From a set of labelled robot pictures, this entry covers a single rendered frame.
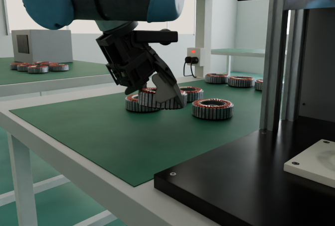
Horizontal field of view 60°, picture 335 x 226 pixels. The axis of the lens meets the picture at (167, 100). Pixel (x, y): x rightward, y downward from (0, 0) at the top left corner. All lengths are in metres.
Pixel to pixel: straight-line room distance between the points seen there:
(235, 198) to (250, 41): 7.68
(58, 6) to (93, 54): 4.84
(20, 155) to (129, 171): 0.66
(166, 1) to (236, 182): 0.25
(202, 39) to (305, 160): 1.09
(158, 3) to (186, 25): 6.33
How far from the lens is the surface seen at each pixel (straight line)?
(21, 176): 1.12
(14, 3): 4.79
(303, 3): 0.61
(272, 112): 0.64
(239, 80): 1.25
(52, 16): 0.44
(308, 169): 0.46
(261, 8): 7.91
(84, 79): 1.62
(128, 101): 0.84
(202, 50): 1.45
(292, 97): 0.72
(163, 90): 0.59
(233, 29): 8.17
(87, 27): 5.21
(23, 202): 1.16
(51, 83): 1.55
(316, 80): 0.77
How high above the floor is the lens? 0.96
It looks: 13 degrees down
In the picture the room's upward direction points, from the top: straight up
